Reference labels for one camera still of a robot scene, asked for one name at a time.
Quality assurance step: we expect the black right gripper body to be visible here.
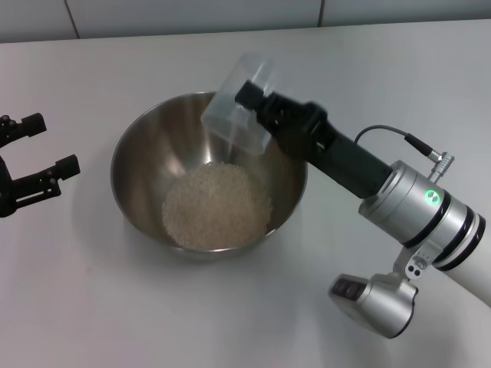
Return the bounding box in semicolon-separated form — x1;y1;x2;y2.
275;95;393;200

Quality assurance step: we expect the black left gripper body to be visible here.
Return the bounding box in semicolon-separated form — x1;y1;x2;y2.
0;147;18;219

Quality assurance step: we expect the clear plastic measuring cup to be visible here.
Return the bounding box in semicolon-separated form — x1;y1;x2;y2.
201;51;285;156

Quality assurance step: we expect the stainless steel mixing bowl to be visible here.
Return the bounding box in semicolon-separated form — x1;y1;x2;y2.
110;90;308;264

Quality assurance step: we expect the white uncooked rice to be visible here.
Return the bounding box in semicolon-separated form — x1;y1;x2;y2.
160;163;274;248

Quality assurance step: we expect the white partition panel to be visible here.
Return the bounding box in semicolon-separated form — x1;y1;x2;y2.
0;0;77;44
320;0;491;28
64;0;323;40

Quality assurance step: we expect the black cable with silver plug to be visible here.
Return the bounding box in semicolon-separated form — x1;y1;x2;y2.
352;124;457;181

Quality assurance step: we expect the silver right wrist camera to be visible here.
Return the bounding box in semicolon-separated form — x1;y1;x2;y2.
328;248;427;340

